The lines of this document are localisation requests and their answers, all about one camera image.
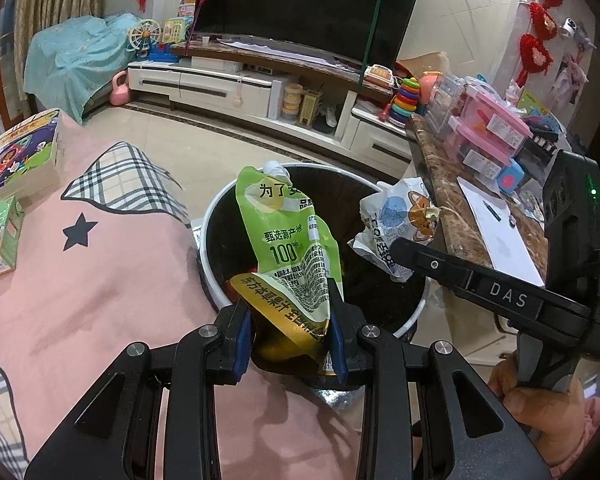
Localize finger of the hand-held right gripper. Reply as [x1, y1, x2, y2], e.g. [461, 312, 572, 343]
[387, 237, 548, 323]

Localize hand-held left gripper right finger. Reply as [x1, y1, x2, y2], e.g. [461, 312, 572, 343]
[327, 280, 551, 480]

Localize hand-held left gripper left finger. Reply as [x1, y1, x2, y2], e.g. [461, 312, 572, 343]
[24, 295, 253, 480]

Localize white printed plastic bag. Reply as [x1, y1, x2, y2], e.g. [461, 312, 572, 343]
[347, 177, 438, 283]

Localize white trash bin black liner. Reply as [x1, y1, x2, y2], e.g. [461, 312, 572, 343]
[198, 162, 431, 391]

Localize green juice pouch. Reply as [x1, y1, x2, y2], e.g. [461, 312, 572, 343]
[230, 160, 340, 376]

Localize person's right forearm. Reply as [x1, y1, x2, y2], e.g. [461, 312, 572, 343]
[547, 395, 600, 480]

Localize person's right hand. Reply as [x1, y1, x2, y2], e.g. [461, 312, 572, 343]
[487, 350, 593, 468]

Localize white paper sheet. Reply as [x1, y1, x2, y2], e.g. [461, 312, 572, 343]
[457, 176, 546, 288]

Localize small blue device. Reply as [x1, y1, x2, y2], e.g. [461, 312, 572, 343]
[495, 160, 526, 193]

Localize black plastic rack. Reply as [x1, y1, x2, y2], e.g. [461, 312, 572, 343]
[517, 127, 566, 183]

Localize brown marble counter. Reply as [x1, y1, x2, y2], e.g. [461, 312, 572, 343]
[407, 112, 551, 286]

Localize pink storage box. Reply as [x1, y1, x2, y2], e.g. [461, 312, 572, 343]
[447, 85, 533, 166]

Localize pink printed blanket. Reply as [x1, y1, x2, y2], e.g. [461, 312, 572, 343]
[0, 110, 366, 480]

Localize clear drawer organizer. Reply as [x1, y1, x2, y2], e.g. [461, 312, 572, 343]
[425, 74, 468, 126]

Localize yellow box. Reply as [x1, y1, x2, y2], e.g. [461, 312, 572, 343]
[297, 89, 323, 128]

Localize yellow stacked containers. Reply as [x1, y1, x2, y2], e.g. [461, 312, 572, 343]
[282, 82, 303, 121]

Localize green drink carton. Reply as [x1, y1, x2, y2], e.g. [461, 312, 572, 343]
[0, 195, 26, 278]

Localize white television cabinet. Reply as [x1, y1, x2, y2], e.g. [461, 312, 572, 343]
[127, 42, 416, 163]

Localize pink kettlebell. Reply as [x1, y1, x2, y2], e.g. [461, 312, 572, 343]
[110, 71, 130, 107]

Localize colourful puzzle box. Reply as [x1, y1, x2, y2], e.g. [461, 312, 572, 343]
[0, 108, 63, 201]

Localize black television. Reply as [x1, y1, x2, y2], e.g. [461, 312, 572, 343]
[192, 0, 427, 68]

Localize ferris wheel toy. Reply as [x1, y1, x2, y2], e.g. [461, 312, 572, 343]
[127, 20, 163, 58]

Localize colourful toy house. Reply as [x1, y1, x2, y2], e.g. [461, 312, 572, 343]
[162, 0, 198, 43]

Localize teal cloth covered sofa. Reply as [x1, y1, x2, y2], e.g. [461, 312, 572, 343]
[24, 14, 146, 126]

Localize rainbow stacking ring toy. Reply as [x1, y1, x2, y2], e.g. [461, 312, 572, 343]
[390, 77, 423, 121]

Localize white security camera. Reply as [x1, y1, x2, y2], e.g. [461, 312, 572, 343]
[560, 17, 598, 51]

